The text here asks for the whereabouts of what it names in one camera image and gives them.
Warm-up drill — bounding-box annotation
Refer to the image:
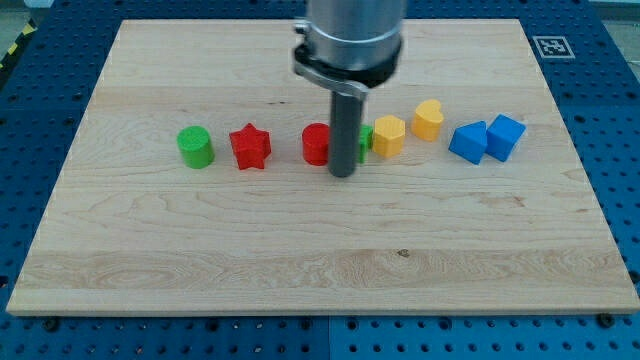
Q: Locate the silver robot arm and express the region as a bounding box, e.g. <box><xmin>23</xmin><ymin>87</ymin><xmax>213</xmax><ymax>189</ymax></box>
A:
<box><xmin>293</xmin><ymin>0</ymin><xmax>407</xmax><ymax>101</ymax></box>

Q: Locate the yellow hexagon block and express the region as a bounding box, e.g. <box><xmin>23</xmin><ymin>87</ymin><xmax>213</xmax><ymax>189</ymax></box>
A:
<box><xmin>372</xmin><ymin>115</ymin><xmax>406</xmax><ymax>158</ymax></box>

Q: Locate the yellow heart block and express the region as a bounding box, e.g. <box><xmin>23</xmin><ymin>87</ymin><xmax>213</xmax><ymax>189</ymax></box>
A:
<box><xmin>411</xmin><ymin>99</ymin><xmax>444</xmax><ymax>142</ymax></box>

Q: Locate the red cylinder block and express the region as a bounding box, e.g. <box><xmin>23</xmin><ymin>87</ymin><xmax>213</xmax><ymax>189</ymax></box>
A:
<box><xmin>301</xmin><ymin>123</ymin><xmax>330</xmax><ymax>166</ymax></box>

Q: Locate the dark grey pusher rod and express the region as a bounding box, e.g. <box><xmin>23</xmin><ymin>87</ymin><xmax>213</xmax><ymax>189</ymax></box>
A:
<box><xmin>328</xmin><ymin>92</ymin><xmax>363</xmax><ymax>178</ymax></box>

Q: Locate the green block behind rod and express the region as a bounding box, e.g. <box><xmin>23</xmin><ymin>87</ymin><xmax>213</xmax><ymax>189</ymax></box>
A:
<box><xmin>358</xmin><ymin>124</ymin><xmax>374</xmax><ymax>164</ymax></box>

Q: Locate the red star block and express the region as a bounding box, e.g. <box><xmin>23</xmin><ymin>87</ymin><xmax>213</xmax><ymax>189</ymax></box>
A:
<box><xmin>229</xmin><ymin>123</ymin><xmax>271</xmax><ymax>170</ymax></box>

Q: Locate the wooden board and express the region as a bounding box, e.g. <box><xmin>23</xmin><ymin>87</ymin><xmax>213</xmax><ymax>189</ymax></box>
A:
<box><xmin>7</xmin><ymin>19</ymin><xmax>639</xmax><ymax>317</ymax></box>

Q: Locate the green cylinder block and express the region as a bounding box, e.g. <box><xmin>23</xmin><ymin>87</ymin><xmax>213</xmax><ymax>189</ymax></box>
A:
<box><xmin>176</xmin><ymin>126</ymin><xmax>215</xmax><ymax>169</ymax></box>

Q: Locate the blue triangle block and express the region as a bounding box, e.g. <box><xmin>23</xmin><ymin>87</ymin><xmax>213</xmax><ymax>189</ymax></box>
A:
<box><xmin>449</xmin><ymin>121</ymin><xmax>488</xmax><ymax>165</ymax></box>

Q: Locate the blue cube block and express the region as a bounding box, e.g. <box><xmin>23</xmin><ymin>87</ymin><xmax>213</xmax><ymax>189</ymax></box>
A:
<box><xmin>486</xmin><ymin>114</ymin><xmax>526</xmax><ymax>162</ymax></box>

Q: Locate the white fiducial marker tag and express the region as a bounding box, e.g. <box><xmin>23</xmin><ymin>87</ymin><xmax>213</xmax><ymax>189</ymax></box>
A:
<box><xmin>533</xmin><ymin>35</ymin><xmax>575</xmax><ymax>59</ymax></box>

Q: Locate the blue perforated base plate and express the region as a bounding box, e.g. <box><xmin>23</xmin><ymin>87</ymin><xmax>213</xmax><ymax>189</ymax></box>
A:
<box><xmin>1</xmin><ymin>1</ymin><xmax>639</xmax><ymax>359</ymax></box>

